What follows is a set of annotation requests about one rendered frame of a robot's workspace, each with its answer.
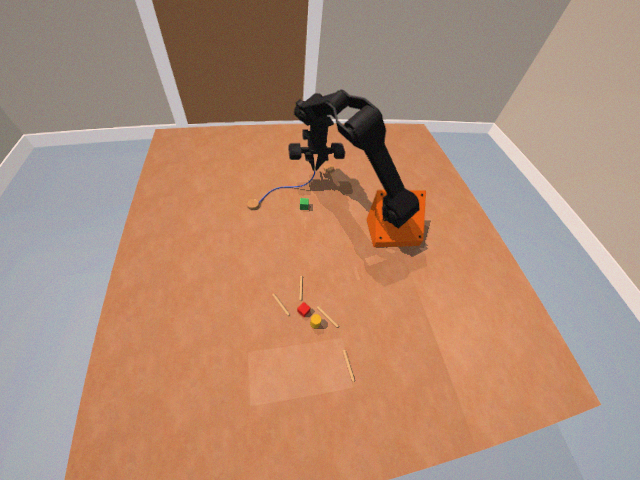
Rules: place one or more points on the yellow cylinder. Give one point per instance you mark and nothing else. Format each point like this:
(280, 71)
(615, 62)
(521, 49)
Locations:
(315, 321)

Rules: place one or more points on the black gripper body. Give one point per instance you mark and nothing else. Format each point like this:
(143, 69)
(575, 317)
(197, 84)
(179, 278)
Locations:
(316, 146)

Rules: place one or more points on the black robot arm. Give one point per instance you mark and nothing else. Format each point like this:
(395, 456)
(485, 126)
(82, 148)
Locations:
(366, 131)

